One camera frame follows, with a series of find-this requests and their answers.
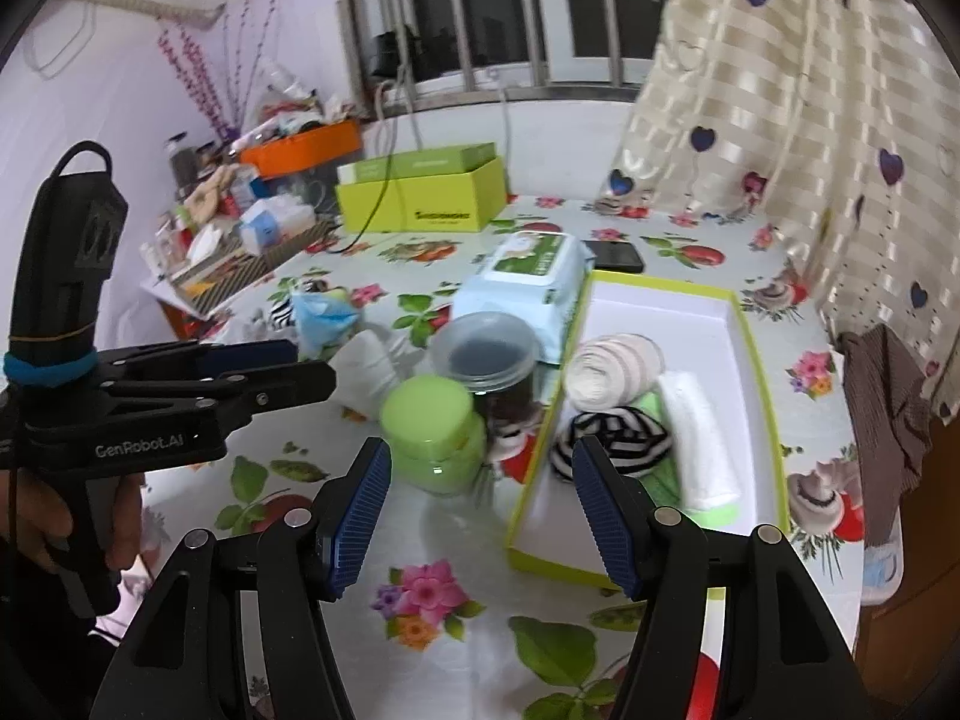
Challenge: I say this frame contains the dark lidded jar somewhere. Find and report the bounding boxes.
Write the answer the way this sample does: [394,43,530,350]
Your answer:
[166,135,197,188]

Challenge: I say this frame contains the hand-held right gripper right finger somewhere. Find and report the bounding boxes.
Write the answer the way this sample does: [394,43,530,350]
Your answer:
[571,435,875,720]

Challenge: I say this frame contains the metal window frame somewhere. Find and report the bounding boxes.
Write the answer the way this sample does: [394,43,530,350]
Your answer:
[334,0,676,117]

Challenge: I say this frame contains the person's left hand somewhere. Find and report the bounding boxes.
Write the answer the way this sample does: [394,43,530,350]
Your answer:
[0,469,147,586]

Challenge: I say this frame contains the clear plastic lidded container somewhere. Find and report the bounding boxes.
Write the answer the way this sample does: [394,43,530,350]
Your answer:
[429,313,542,443]

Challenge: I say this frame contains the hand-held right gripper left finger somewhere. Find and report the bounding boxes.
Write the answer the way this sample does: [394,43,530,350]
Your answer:
[88,435,393,720]

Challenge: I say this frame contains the white towel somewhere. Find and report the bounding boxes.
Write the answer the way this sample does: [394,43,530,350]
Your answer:
[656,369,743,515]

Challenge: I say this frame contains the clear plastic bag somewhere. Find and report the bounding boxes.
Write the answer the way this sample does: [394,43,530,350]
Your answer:
[251,56,316,121]

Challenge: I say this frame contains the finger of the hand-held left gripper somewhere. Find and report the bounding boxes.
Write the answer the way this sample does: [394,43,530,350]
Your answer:
[97,339,301,383]
[97,360,337,428]

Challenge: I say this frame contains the black power adapter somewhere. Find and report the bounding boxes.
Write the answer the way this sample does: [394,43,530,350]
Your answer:
[371,30,421,80]

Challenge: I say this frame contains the rolled white sock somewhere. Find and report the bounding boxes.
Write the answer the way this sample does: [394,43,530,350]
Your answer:
[330,330,402,421]

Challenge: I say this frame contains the white paper tissues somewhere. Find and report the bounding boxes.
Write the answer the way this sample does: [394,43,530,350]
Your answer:
[184,229,226,263]

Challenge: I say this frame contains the blue elastic band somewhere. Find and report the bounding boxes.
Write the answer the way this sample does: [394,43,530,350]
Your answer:
[2,349,98,389]

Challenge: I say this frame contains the white tray with green rim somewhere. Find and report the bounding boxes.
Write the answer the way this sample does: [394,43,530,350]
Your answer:
[506,268,790,592]

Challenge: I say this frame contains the orange rimmed plastic bin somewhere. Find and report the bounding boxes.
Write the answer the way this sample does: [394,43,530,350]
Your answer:
[240,120,365,200]

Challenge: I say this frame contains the wet wipes pack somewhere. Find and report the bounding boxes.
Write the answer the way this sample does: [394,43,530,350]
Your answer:
[452,232,597,365]

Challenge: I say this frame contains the heart print curtain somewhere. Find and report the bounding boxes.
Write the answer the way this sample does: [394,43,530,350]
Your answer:
[596,0,960,421]

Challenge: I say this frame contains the light green jar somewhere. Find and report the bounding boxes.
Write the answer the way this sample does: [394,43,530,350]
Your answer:
[379,377,488,497]

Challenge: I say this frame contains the black cable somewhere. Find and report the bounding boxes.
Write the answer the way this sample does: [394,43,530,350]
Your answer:
[330,71,421,254]

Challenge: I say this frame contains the beige braided soft toy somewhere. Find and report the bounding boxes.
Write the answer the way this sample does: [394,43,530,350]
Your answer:
[184,165,241,222]

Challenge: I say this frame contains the brown striped cloth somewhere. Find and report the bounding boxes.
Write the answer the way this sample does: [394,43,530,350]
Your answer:
[836,326,935,548]

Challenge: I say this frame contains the blue white tissue pack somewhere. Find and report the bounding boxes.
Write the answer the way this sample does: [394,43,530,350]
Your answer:
[240,195,316,252]

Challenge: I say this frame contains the black phone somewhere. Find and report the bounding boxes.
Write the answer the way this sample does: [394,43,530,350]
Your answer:
[581,240,646,275]

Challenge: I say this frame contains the beige sock with red stitching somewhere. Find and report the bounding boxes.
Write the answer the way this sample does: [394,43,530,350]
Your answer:
[564,337,665,410]

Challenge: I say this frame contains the striped cardboard box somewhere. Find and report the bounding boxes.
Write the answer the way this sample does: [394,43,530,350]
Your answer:
[154,221,335,320]

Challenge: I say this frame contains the blue face mask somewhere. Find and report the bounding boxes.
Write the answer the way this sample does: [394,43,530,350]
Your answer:
[291,291,361,361]

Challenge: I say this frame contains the fruit print tablecloth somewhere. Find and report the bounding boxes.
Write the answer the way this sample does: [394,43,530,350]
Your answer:
[90,191,863,720]

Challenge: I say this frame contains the purple flower branches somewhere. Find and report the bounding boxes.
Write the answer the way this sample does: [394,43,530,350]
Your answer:
[157,0,290,143]

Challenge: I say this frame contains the lime green cardboard box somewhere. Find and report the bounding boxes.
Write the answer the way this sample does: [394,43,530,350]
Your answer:
[335,142,509,235]

